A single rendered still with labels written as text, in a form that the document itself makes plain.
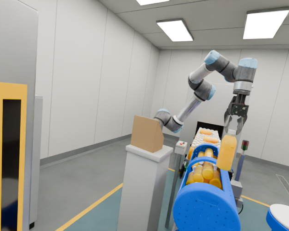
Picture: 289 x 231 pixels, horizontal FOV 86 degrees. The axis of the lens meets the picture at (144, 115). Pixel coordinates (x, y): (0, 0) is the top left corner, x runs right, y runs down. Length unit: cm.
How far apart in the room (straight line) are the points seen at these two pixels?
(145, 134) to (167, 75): 517
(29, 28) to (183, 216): 86
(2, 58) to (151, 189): 126
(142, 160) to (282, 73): 528
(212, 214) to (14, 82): 82
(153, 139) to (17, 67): 110
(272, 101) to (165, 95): 333
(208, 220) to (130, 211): 86
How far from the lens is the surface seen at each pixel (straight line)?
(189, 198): 84
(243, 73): 87
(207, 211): 85
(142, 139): 132
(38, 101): 179
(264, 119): 591
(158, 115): 140
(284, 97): 598
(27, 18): 28
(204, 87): 128
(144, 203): 147
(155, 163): 127
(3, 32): 26
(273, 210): 133
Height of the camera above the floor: 161
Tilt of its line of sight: 8 degrees down
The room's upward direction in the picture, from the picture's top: 8 degrees clockwise
